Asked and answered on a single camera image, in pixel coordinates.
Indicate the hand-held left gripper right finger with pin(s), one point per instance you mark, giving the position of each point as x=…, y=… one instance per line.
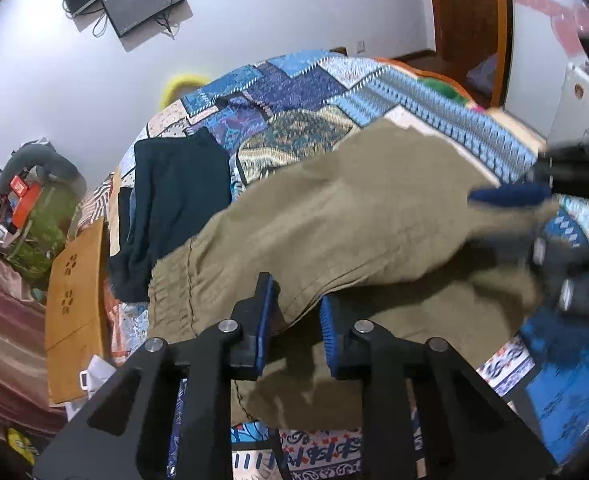
x=328, y=336

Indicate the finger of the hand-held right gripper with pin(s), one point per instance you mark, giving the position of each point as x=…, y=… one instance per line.
x=557, y=260
x=509, y=195

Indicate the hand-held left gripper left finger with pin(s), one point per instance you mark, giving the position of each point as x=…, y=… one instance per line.
x=266, y=322

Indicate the olive khaki pants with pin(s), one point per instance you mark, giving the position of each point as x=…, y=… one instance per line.
x=354, y=230

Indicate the wooden door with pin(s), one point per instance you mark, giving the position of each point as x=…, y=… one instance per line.
x=467, y=15

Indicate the dark teal garment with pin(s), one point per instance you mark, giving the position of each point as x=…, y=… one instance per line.
x=174, y=195

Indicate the white plastic bag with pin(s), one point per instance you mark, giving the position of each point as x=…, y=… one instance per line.
x=97, y=380

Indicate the wooden folding table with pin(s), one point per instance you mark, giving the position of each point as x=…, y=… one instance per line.
x=74, y=320

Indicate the blue patchwork blanket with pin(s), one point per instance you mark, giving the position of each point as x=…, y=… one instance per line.
x=294, y=90

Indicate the green leafy cloth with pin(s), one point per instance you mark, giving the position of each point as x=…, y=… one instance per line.
x=44, y=240

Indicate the yellow plush pillow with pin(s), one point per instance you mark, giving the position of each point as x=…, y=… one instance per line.
x=182, y=87

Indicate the red striped cloth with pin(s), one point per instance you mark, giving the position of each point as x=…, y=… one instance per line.
x=4, y=340

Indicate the grey garment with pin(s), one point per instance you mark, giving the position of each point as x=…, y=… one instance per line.
x=49, y=162

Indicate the red box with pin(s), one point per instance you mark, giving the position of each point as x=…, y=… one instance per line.
x=24, y=200

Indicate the yellow packet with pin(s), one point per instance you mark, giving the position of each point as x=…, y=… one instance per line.
x=20, y=442

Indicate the pink wall sticker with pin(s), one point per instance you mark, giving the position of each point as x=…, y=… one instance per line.
x=549, y=7

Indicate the wall socket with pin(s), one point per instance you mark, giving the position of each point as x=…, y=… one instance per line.
x=359, y=46

